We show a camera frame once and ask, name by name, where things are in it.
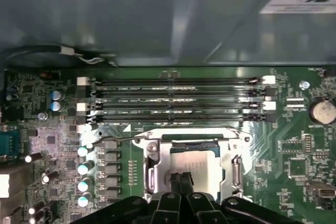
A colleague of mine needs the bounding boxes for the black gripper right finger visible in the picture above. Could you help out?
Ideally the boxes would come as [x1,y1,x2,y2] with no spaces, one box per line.
[181,171,303,224]

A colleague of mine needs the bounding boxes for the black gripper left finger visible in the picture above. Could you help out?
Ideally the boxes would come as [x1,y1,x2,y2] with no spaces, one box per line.
[70,172,185,224]

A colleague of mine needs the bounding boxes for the silver CPU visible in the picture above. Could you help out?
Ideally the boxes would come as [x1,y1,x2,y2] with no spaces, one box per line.
[170,142,225,196]

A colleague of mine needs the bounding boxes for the metal socket cover frame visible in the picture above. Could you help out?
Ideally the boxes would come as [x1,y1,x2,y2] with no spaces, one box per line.
[153,136,238,198]

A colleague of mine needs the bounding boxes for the thin wire locking lever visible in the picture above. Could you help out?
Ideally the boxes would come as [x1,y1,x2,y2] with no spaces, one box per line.
[91,134,151,147]

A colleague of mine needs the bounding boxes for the CPU socket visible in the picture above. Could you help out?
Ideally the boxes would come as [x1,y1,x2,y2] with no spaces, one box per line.
[131,126,253,204]

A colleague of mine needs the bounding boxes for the silver blue capacitor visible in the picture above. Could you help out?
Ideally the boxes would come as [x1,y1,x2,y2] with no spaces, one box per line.
[77,192,94,208]
[77,145,90,157]
[49,100,66,112]
[77,160,95,175]
[77,178,94,193]
[49,89,66,101]

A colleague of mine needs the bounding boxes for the RAM slot with black clips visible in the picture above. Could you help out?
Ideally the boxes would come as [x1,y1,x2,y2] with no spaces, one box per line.
[76,112,278,124]
[76,87,278,98]

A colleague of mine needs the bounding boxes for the green motherboard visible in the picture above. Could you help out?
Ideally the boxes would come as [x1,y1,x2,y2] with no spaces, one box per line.
[0,66,336,224]

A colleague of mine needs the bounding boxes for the RAM slot with white clips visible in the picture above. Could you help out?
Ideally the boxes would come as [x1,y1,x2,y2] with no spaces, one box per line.
[76,101,278,111]
[76,76,277,86]

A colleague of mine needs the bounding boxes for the silver USB port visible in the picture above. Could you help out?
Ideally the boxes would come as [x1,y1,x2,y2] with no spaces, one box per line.
[306,181,335,201]

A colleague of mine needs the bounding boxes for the round coin battery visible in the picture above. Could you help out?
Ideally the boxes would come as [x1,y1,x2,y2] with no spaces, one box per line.
[308,97,336,125]

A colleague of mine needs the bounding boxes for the blue port connector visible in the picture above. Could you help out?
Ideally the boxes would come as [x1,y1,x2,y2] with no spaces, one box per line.
[0,126,19,154]

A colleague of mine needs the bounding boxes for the black PC case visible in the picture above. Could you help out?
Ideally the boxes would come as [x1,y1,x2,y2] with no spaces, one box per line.
[0,0,336,71]

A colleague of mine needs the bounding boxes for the black white fan wire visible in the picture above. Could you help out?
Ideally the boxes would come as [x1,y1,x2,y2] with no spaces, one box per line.
[0,45,118,65]

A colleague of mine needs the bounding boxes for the small case wall sticker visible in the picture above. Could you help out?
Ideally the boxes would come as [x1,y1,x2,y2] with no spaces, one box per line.
[259,0,336,15]

